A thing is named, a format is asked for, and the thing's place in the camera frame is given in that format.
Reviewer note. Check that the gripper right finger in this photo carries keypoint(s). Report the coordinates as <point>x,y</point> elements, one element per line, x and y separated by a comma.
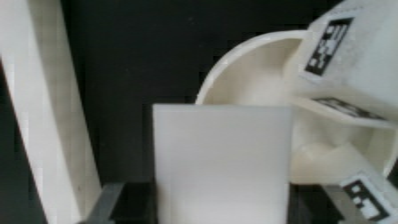
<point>312,207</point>

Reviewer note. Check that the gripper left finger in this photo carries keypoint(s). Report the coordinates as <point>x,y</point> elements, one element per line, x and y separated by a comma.
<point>124,205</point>

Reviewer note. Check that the white round stool seat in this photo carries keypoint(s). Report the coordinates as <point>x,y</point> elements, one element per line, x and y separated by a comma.
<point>248,82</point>

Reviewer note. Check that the white stool leg with tag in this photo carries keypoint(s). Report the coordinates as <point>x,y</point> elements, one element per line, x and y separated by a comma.
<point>220,163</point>

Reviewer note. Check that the white right fence bar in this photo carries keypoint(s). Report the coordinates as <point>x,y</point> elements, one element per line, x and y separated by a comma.
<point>42,88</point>

